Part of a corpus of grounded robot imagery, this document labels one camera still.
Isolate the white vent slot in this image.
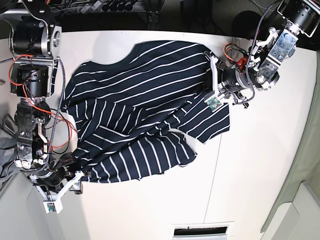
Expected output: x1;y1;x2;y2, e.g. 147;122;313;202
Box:
172;222;234;240

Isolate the navy white striped t-shirt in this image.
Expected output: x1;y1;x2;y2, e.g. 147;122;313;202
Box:
61;40;230;183

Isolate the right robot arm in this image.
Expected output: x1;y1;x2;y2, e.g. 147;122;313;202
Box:
0;0;87;199

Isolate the black round stool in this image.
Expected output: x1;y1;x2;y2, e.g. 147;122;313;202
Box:
231;10;262;39

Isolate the black power strip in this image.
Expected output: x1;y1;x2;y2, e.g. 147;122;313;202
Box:
70;0;145;15

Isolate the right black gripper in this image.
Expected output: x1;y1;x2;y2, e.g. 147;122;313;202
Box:
37;166;93;195

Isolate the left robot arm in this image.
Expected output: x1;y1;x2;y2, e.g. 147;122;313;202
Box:
217;0;320;93

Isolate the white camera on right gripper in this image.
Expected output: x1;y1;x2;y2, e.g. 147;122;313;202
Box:
28;171;84;214

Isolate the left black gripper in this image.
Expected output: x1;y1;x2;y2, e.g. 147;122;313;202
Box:
218;67;250;91

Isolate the grey clothes pile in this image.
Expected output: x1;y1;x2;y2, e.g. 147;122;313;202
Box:
0;113;20;189

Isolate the grey-green side panel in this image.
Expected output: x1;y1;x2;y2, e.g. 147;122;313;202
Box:
260;52;320;235

